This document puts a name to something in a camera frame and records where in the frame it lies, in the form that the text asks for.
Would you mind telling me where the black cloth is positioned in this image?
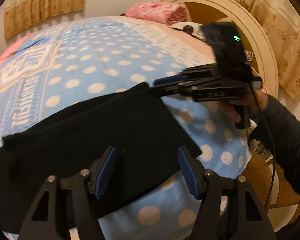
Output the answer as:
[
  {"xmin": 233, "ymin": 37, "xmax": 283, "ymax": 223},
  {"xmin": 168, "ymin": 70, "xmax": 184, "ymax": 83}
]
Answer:
[{"xmin": 0, "ymin": 82, "xmax": 201, "ymax": 233}]

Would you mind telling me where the dark sleeved right forearm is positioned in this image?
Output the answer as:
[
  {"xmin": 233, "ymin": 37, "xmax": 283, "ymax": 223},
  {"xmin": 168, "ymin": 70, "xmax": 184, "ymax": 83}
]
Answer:
[{"xmin": 249, "ymin": 95, "xmax": 300, "ymax": 195}]

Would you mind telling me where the person right hand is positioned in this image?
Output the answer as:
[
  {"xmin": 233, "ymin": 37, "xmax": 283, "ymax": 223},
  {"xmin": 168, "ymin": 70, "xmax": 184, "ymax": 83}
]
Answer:
[{"xmin": 218, "ymin": 89, "xmax": 268, "ymax": 124}]

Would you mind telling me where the white black spotted pillow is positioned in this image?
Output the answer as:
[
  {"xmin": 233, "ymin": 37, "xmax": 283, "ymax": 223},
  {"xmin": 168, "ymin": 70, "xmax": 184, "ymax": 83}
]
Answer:
[{"xmin": 169, "ymin": 22, "xmax": 206, "ymax": 42}]

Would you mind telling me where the pink floral pillow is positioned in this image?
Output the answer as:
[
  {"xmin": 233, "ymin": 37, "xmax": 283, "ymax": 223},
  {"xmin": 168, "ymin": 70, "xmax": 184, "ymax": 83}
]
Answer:
[{"xmin": 125, "ymin": 2, "xmax": 187, "ymax": 25}]

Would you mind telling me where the cream wooden headboard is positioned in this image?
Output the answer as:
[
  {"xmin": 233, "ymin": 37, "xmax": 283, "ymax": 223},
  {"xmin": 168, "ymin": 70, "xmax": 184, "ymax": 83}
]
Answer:
[{"xmin": 163, "ymin": 0, "xmax": 279, "ymax": 97}]

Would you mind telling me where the beige right side curtain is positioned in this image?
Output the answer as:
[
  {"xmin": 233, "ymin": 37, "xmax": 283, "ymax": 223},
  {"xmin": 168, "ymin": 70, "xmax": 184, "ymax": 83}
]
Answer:
[{"xmin": 234, "ymin": 0, "xmax": 300, "ymax": 102}]

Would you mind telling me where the pink and blue bedspread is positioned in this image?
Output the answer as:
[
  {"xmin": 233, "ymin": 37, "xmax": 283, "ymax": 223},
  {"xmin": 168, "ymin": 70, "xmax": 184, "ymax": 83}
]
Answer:
[{"xmin": 0, "ymin": 15, "xmax": 253, "ymax": 240}]

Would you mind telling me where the beige patterned window curtain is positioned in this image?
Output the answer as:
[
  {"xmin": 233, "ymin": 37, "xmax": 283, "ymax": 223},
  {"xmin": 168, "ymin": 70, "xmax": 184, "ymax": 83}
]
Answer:
[{"xmin": 4, "ymin": 0, "xmax": 84, "ymax": 39}]

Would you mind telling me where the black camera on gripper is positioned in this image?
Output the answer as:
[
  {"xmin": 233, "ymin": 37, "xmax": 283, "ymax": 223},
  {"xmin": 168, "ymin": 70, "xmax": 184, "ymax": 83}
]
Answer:
[{"xmin": 202, "ymin": 22, "xmax": 253, "ymax": 83}]

